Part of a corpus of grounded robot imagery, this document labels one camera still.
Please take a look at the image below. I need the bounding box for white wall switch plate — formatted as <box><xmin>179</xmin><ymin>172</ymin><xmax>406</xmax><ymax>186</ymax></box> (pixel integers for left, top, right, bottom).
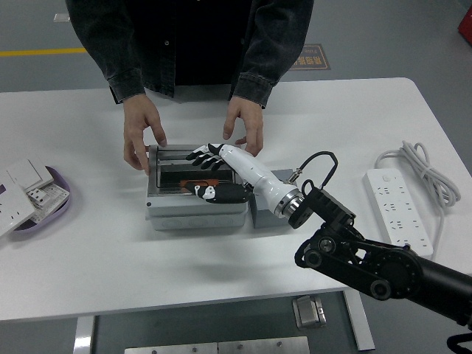
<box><xmin>6</xmin><ymin>158</ymin><xmax>55</xmax><ymax>192</ymax></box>

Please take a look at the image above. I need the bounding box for white power strip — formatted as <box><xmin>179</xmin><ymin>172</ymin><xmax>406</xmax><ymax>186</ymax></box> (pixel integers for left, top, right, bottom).
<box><xmin>363</xmin><ymin>167</ymin><xmax>434</xmax><ymax>258</ymax></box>

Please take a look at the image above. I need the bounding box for metal bracket block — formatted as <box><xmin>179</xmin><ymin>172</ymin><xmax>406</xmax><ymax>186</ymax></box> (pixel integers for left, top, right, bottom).
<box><xmin>292</xmin><ymin>294</ymin><xmax>327</xmax><ymax>329</ymax></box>

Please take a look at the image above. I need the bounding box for grey metal base plate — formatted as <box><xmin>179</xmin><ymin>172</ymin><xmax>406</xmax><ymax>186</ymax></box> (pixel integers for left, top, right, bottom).
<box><xmin>124</xmin><ymin>336</ymin><xmax>311</xmax><ymax>354</ymax></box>

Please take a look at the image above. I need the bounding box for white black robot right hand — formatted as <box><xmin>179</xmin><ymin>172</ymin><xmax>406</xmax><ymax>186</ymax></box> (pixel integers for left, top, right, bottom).
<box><xmin>184</xmin><ymin>142</ymin><xmax>296</xmax><ymax>215</ymax></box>

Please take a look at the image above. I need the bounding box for large white socket panel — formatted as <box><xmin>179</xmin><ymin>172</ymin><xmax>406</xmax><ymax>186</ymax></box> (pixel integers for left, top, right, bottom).
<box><xmin>0</xmin><ymin>173</ymin><xmax>38</xmax><ymax>239</ymax></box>

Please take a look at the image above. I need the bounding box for brown floor sign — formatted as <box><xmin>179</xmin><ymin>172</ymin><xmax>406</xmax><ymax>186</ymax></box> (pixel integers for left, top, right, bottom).
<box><xmin>288</xmin><ymin>44</ymin><xmax>331</xmax><ymax>72</ymax></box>

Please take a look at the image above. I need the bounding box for person torso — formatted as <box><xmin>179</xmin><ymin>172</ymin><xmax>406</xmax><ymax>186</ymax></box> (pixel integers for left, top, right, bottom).
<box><xmin>121</xmin><ymin>0</ymin><xmax>259</xmax><ymax>100</ymax></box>

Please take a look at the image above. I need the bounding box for person's right hand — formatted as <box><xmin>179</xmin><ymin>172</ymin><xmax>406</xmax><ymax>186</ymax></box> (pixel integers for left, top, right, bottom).
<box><xmin>122</xmin><ymin>93</ymin><xmax>168</xmax><ymax>176</ymax></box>

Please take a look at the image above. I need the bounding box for grey plastic enclosure box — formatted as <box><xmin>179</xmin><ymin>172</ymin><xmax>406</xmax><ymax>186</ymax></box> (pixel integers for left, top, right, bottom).
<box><xmin>145</xmin><ymin>144</ymin><xmax>250</xmax><ymax>232</ymax></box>

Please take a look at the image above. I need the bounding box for red object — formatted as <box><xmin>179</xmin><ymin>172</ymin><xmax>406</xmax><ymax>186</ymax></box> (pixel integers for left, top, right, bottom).
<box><xmin>457</xmin><ymin>6</ymin><xmax>472</xmax><ymax>40</ymax></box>

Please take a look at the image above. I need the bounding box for white power cord with plug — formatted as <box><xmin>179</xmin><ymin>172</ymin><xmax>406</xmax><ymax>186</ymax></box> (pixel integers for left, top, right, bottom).
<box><xmin>374</xmin><ymin>139</ymin><xmax>462</xmax><ymax>265</ymax></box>

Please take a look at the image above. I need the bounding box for purple plastic tray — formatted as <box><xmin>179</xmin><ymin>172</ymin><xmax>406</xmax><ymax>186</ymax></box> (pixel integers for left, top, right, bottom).
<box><xmin>9</xmin><ymin>165</ymin><xmax>72</xmax><ymax>241</ymax></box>

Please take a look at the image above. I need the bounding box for grey cube block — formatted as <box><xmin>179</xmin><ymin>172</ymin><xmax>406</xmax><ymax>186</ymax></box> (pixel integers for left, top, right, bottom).
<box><xmin>249</xmin><ymin>168</ymin><xmax>311</xmax><ymax>230</ymax></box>

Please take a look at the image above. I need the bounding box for white table leg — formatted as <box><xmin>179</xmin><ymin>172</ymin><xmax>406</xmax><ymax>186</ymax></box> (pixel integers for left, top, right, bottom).
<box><xmin>72</xmin><ymin>315</ymin><xmax>97</xmax><ymax>354</ymax></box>
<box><xmin>342</xmin><ymin>290</ymin><xmax>375</xmax><ymax>351</ymax></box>

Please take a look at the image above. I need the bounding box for yellow floor tape line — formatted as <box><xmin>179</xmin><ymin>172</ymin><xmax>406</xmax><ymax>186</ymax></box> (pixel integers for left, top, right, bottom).
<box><xmin>0</xmin><ymin>47</ymin><xmax>87</xmax><ymax>58</ymax></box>

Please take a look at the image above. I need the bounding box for white perforated panel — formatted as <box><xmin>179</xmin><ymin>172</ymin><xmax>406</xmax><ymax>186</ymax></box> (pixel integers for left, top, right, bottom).
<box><xmin>31</xmin><ymin>182</ymin><xmax>71</xmax><ymax>224</ymax></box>

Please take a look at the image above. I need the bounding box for small white socket module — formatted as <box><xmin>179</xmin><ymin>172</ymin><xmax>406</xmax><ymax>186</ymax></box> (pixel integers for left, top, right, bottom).
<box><xmin>26</xmin><ymin>187</ymin><xmax>49</xmax><ymax>208</ymax></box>

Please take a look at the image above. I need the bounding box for person's left hand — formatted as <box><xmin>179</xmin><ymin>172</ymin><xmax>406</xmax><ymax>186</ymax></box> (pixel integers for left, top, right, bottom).
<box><xmin>222</xmin><ymin>96</ymin><xmax>265</xmax><ymax>156</ymax></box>

